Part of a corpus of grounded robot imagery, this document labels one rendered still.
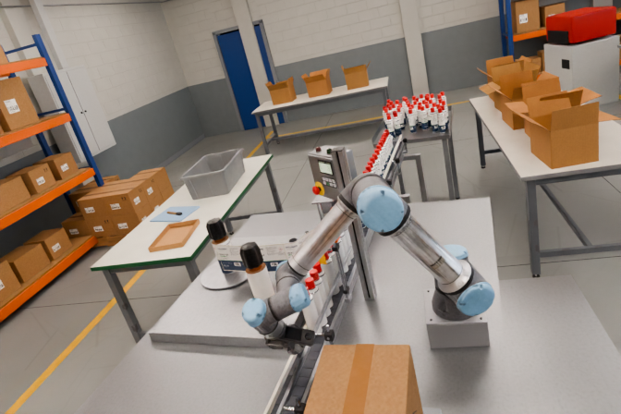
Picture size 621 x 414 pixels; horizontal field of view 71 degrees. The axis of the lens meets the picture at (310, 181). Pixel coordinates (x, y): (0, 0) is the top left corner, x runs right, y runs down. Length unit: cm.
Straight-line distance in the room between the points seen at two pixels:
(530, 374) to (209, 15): 902
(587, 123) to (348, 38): 661
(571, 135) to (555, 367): 170
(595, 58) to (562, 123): 397
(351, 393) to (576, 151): 226
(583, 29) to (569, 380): 560
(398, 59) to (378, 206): 798
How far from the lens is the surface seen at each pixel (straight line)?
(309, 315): 165
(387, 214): 116
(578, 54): 676
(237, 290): 212
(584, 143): 305
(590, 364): 164
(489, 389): 154
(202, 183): 365
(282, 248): 200
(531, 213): 311
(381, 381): 118
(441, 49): 908
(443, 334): 161
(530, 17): 855
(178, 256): 286
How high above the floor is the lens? 197
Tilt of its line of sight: 20 degrees down
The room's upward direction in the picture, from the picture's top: 14 degrees counter-clockwise
